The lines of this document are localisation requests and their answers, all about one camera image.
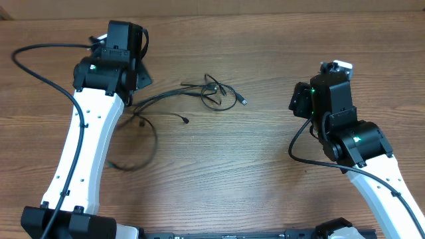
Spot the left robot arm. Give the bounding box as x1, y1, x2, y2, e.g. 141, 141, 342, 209
21, 21, 151, 238

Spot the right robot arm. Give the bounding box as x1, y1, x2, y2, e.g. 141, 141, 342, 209
289, 70, 424, 238

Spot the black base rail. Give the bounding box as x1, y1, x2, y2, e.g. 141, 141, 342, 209
142, 229, 317, 239

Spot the black usb cable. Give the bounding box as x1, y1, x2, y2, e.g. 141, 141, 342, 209
132, 73, 248, 116
105, 96, 190, 173

